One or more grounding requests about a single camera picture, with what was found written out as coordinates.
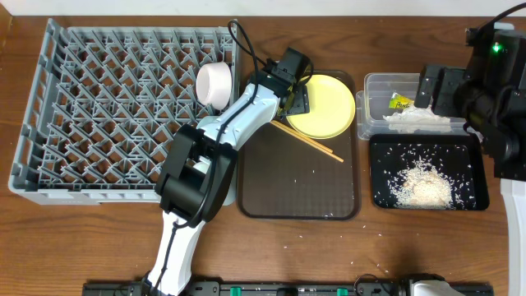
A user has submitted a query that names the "yellow plate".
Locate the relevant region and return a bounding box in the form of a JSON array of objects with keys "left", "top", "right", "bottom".
[{"left": 287, "top": 75, "right": 356, "bottom": 139}]

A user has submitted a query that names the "white pink bowl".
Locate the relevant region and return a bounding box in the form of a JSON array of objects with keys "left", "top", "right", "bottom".
[{"left": 196, "top": 62, "right": 233, "bottom": 110}]

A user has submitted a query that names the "light blue bowl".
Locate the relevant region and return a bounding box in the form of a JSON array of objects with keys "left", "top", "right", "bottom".
[{"left": 223, "top": 173, "right": 238, "bottom": 206}]

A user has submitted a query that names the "white green cup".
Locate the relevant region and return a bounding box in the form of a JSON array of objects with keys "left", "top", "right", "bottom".
[{"left": 193, "top": 161, "right": 210, "bottom": 174}]

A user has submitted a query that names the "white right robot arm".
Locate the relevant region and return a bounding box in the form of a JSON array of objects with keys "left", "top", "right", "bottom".
[{"left": 414, "top": 21, "right": 525, "bottom": 295}]

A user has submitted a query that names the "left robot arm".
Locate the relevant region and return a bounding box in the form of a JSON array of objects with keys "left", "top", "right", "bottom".
[{"left": 141, "top": 48, "right": 313, "bottom": 295}]

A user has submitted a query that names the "clear plastic waste bin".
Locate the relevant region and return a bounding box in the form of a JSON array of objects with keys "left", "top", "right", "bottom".
[{"left": 356, "top": 72, "right": 466, "bottom": 141}]

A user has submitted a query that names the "crumpled white tissue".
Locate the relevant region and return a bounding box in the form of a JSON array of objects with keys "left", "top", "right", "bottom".
[{"left": 383, "top": 106, "right": 451, "bottom": 133}]

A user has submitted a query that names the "green snack wrapper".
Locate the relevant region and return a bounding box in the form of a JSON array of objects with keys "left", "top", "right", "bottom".
[{"left": 389, "top": 92, "right": 414, "bottom": 109}]

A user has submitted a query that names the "dark brown serving tray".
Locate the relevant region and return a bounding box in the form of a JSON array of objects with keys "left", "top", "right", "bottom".
[{"left": 236, "top": 68, "right": 362, "bottom": 220}]

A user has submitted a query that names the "black tray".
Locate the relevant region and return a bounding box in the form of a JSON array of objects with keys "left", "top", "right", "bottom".
[{"left": 369, "top": 134, "right": 490, "bottom": 210}]

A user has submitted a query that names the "rice pile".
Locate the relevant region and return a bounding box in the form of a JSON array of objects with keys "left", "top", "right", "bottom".
[{"left": 390, "top": 160, "right": 453, "bottom": 210}]

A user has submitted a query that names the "grey plastic dish rack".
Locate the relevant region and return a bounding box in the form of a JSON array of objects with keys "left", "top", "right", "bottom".
[{"left": 7, "top": 20, "right": 239, "bottom": 206}]

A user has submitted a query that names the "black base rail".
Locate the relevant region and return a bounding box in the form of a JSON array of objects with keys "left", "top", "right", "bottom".
[{"left": 81, "top": 274, "right": 495, "bottom": 296}]

